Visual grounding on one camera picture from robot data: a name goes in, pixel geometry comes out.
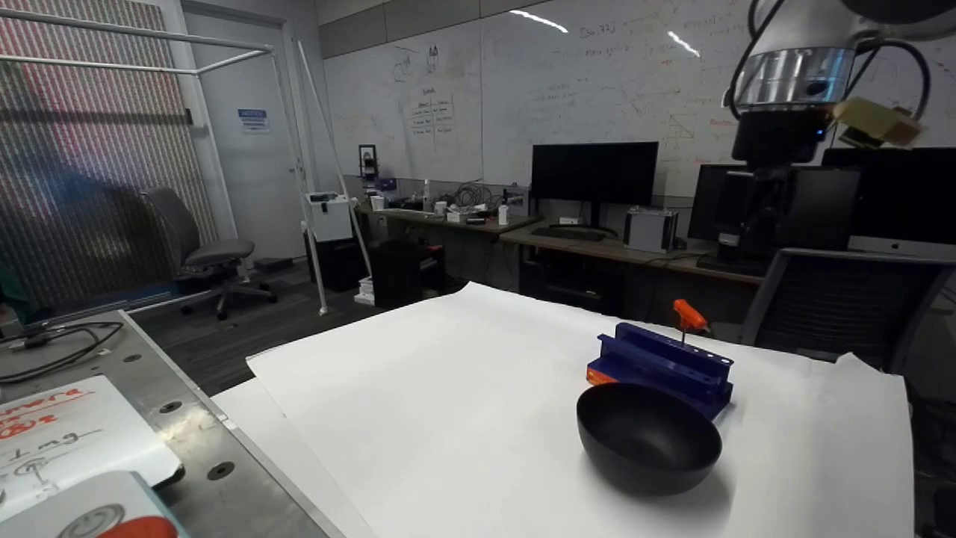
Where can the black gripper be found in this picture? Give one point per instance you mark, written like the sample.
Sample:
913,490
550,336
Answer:
780,136

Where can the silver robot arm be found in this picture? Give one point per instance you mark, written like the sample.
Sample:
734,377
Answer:
795,69

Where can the black bowl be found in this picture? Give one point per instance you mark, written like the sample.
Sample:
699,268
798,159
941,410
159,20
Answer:
646,437

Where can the black monitor behind gripper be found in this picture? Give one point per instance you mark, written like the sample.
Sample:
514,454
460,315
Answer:
832,203

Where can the grey mesh back chair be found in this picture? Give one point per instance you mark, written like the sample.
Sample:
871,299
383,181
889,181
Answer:
838,299

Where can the white box on desk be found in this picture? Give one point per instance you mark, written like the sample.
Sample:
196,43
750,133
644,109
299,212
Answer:
649,227

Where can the large monitor with silver chin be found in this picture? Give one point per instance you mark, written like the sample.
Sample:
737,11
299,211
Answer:
899,194

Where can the yellow tag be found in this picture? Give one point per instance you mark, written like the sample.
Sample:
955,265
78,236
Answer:
876,121

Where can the blue tool holder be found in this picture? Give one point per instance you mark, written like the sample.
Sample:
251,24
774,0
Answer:
660,363

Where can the long wooden desk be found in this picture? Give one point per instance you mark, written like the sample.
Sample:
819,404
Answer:
587,250

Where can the black monitor on stand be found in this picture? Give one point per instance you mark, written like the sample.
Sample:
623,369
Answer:
593,172

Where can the black keyboard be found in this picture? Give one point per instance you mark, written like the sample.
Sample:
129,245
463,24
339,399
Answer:
578,232

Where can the small orange block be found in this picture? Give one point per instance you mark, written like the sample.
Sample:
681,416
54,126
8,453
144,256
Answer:
601,377

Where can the white table cloth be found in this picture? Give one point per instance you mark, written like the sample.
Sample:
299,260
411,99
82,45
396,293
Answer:
429,419

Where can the white door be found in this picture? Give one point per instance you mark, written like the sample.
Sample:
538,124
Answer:
256,188

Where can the blue door sign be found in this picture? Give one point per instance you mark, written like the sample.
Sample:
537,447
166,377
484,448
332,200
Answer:
251,118

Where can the grey swivel office chair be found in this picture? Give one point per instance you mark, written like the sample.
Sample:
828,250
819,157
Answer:
196,250

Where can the paper with red writing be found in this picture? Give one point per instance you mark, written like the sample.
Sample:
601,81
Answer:
70,437

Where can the book with red cover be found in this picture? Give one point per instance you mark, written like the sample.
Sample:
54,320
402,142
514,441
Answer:
91,508

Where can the black wall device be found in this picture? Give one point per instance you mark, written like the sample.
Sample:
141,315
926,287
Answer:
369,162

